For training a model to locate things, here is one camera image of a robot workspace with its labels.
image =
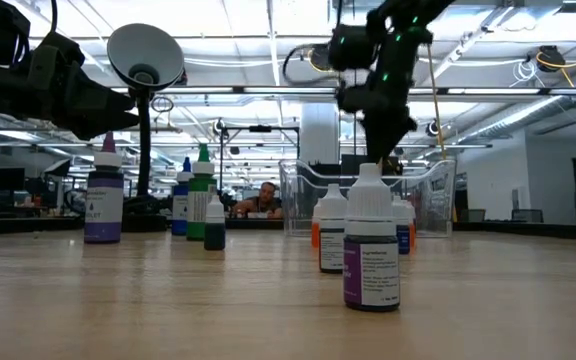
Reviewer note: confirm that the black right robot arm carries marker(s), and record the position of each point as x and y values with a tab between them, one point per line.
418	10

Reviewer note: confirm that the person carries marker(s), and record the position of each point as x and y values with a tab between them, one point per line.
265	202

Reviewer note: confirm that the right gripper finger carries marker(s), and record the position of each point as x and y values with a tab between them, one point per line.
372	142
387	142

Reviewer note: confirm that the black computer monitor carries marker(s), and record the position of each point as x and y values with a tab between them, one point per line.
350	164
7	180

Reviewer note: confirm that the small orange food coloring bottle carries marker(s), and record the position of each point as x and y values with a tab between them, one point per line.
315	235

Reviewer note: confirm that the small dark green coloring bottle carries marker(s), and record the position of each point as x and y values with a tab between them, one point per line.
214	235

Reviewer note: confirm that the clear plastic bin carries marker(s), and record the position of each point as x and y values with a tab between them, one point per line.
433	200

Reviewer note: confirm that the black desk lamp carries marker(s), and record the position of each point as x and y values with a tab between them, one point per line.
144	150

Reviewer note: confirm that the large blue food coloring bottle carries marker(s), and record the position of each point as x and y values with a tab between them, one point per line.
180	210

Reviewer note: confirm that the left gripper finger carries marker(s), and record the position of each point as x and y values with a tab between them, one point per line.
100	100
98	125

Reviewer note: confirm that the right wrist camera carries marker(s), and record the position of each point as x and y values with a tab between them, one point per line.
353	97

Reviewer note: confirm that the small blue food coloring bottle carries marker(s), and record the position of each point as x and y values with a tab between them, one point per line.
405	240

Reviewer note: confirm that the large green food coloring bottle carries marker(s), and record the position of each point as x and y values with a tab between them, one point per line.
199	210

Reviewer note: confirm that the black metal frame stand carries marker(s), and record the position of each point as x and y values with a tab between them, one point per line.
260	128

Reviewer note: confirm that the small purple food coloring bottle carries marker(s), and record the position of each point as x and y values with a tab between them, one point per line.
372	275

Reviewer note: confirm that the large violet food coloring bottle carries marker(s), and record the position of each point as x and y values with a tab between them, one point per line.
103	210

